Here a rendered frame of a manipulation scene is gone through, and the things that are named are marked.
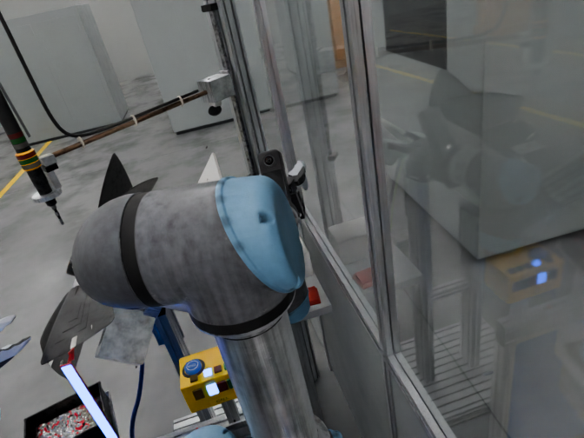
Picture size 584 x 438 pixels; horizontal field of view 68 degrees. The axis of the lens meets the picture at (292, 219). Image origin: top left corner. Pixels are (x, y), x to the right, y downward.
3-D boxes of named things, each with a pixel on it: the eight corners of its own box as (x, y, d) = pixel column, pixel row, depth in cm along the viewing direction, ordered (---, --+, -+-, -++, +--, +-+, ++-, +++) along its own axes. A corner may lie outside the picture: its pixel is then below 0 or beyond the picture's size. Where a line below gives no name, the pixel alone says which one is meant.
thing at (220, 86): (225, 95, 153) (218, 69, 148) (238, 95, 148) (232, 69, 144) (202, 104, 147) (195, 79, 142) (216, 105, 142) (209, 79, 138)
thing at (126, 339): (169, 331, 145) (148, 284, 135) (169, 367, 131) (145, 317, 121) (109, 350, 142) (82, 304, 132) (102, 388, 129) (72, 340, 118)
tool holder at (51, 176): (63, 184, 118) (45, 151, 113) (74, 189, 113) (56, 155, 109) (29, 200, 113) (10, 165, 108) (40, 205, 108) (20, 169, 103)
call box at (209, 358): (250, 365, 114) (241, 336, 109) (257, 395, 106) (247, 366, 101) (191, 385, 112) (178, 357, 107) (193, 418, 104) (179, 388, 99)
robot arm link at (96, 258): (1, 315, 38) (201, 334, 84) (118, 300, 37) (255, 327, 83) (13, 191, 42) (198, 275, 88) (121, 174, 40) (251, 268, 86)
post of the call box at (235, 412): (238, 410, 116) (227, 380, 110) (240, 420, 113) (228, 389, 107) (228, 414, 116) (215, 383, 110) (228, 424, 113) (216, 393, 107)
